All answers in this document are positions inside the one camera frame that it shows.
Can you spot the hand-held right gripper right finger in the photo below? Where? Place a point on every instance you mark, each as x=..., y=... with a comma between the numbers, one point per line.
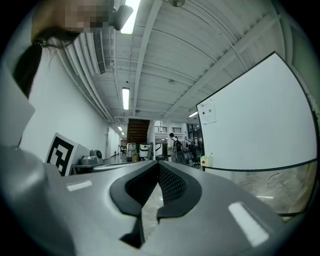
x=205, y=225

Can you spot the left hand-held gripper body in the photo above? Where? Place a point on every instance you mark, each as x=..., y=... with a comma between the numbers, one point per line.
x=61, y=153

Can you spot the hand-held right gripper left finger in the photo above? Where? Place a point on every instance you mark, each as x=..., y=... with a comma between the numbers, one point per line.
x=95, y=215

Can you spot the cream box with red dot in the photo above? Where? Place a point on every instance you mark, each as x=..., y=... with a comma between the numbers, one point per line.
x=207, y=162

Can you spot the white plastic test stick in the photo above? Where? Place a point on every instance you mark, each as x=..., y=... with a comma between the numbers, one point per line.
x=210, y=155

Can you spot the white partition board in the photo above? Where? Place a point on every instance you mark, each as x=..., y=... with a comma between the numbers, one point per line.
x=257, y=117

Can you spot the grey round machine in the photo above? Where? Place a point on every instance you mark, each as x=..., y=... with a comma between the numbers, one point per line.
x=96, y=153

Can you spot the white door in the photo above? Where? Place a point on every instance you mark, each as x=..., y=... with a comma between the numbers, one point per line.
x=108, y=143

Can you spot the person's white printed t-shirt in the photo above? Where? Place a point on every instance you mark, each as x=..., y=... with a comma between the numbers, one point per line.
x=15, y=117

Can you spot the brown staircase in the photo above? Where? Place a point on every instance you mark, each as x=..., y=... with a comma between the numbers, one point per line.
x=137, y=130

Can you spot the white appliance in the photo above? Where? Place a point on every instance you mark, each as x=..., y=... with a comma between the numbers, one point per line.
x=144, y=150

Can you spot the long ceiling light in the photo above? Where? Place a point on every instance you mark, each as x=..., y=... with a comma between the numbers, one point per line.
x=125, y=98
x=193, y=114
x=130, y=17

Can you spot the white ceiling air vent unit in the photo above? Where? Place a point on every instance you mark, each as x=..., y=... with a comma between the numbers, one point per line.
x=98, y=52

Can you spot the white paper sheet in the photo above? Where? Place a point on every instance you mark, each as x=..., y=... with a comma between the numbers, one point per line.
x=208, y=116

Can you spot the person's head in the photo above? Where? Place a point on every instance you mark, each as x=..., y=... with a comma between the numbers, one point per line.
x=57, y=17

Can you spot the grey head-worn camera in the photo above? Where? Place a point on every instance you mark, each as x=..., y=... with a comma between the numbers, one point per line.
x=122, y=16

